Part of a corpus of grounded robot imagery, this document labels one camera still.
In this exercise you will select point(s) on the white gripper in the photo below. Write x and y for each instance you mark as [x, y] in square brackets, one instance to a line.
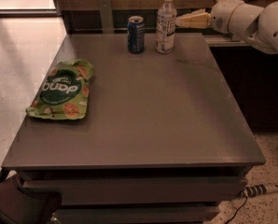
[222, 19]

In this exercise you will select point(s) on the clear plastic water bottle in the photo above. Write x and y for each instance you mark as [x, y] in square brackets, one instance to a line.
[165, 29]

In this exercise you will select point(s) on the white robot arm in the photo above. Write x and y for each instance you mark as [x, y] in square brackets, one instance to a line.
[256, 26]

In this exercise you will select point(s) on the green rice chip bag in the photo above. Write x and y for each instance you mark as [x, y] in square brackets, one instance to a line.
[64, 93]

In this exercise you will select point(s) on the blue soda can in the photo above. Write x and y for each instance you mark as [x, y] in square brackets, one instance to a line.
[136, 34]

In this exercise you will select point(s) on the grey drawer cabinet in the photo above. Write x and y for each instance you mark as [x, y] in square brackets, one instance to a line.
[150, 115]

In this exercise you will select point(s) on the striped power strip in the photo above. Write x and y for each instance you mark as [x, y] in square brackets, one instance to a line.
[261, 189]

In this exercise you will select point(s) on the upper grey drawer front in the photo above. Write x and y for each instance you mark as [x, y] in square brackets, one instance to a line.
[143, 190]

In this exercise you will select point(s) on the grey drawer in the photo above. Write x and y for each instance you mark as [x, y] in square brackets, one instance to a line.
[143, 190]
[145, 215]

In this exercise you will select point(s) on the lower grey drawer front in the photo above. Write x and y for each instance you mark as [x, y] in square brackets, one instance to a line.
[145, 215]

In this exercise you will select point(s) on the dark brown chair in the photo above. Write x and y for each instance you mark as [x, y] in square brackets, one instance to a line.
[19, 205]

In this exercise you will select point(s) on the left metal wall bracket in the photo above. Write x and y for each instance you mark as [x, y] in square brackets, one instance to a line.
[106, 15]

